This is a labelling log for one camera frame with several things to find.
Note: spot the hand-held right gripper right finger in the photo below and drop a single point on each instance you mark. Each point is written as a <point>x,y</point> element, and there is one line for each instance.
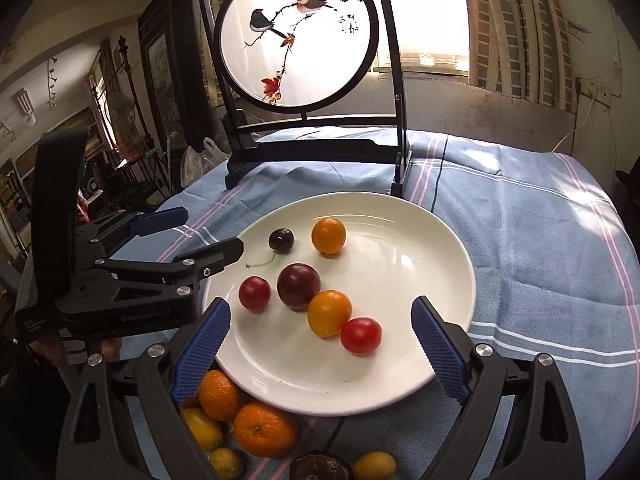
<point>442,355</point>

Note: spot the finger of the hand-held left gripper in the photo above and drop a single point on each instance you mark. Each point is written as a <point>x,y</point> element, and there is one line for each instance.
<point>160,221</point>
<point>220,255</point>

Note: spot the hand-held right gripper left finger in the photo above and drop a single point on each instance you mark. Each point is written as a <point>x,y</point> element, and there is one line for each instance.
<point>200,347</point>

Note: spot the mandarin orange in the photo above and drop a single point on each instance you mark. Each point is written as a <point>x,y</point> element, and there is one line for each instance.
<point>265,427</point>
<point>220,395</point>

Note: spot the lemon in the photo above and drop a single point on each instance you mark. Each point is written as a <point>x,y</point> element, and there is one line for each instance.
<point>200,427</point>

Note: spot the white plate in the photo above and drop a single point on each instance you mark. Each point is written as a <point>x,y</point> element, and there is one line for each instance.
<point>400,270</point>

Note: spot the small yellow round fruit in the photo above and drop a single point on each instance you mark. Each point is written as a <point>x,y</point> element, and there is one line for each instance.
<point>225,462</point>
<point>374,465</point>

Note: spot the dark brown mangosteen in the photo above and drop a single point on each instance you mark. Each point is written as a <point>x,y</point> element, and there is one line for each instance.
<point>320,467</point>

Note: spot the person's left hand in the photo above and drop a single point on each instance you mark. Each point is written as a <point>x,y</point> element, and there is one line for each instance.
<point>110,349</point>

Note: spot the small red tomato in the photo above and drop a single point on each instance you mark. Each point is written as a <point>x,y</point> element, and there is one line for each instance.
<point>254,294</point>
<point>361,336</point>

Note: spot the dark cherry with stem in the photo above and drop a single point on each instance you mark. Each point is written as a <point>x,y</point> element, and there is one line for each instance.
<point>281,238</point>

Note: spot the clear plastic bag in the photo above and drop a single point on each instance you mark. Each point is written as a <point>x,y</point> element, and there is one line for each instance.
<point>200,157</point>

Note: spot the dark purple plum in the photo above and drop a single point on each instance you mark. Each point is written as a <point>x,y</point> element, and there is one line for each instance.
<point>298,286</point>

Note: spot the small orange tomato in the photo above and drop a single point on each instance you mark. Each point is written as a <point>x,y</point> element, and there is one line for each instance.
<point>328,235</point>
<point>328,312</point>

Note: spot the cluttered wooden shelf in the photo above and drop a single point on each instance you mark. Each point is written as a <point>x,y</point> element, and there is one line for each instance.
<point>115,110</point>

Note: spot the blue striped tablecloth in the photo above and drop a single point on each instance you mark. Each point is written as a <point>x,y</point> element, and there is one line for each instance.
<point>525,260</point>

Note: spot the dark wooden framed cabinet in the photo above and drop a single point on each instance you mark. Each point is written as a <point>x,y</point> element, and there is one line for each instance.
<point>170,60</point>

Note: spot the round bird painting screen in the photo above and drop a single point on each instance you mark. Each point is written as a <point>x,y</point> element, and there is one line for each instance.
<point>300,35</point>

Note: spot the bright window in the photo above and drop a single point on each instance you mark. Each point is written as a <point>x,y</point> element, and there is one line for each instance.
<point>425,10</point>

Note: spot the wall power outlet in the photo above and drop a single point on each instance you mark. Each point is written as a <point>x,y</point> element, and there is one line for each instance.
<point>592,91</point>

